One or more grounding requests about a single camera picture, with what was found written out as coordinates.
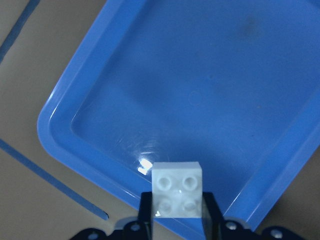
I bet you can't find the blue plastic tray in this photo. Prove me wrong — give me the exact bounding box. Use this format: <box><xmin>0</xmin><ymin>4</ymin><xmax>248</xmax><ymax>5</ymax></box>
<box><xmin>37</xmin><ymin>0</ymin><xmax>320</xmax><ymax>229</ymax></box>

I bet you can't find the white square toy block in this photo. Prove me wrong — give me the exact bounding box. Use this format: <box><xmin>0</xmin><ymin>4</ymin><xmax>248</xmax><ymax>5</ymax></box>
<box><xmin>151</xmin><ymin>161</ymin><xmax>203</xmax><ymax>219</ymax></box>

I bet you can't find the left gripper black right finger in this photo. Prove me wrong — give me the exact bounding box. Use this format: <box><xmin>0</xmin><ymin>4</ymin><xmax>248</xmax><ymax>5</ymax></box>
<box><xmin>201</xmin><ymin>192</ymin><xmax>224</xmax><ymax>240</ymax></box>

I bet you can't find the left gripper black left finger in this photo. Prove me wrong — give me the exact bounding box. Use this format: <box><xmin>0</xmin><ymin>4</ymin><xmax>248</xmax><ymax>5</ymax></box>
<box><xmin>137</xmin><ymin>191</ymin><xmax>153</xmax><ymax>240</ymax></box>

